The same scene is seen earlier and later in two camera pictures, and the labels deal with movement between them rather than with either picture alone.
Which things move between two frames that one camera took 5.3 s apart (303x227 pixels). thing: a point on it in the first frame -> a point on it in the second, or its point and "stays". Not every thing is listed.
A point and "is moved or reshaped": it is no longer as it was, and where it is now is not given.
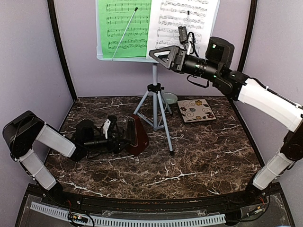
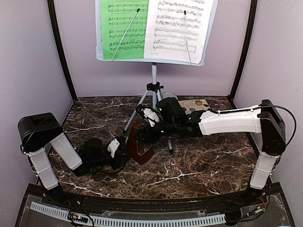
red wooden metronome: [136, 135] is moved or reshaped
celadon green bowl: [170, 97] stays
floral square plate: [195, 110] stays
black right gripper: [177, 55] -> [147, 134]
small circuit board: [78, 218] stays
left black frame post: [53, 15] stays
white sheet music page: [166, 16] stays
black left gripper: [116, 149] -> [119, 161]
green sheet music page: [114, 17] stays
